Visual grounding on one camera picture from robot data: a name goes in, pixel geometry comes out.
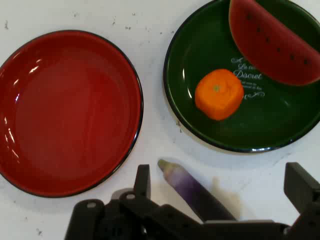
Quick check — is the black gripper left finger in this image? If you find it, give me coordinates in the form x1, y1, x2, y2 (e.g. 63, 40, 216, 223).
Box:
64, 164, 204, 240

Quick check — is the red enamel plate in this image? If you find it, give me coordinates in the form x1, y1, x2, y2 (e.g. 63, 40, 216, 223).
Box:
0, 29, 144, 199

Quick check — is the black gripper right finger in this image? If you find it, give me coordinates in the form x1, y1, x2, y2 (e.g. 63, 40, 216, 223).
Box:
283, 161, 320, 240

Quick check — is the toy purple eggplant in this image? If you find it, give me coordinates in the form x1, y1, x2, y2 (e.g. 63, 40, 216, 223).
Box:
157, 158, 237, 222

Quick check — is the toy watermelon slice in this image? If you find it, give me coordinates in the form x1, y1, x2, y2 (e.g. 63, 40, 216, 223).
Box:
228, 0, 320, 87

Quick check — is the green enamel plate with lettering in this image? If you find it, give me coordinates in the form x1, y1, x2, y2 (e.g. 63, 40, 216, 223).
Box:
162, 0, 320, 154

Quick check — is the toy orange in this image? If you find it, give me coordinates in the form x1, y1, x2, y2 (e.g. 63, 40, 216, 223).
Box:
194, 68, 245, 122

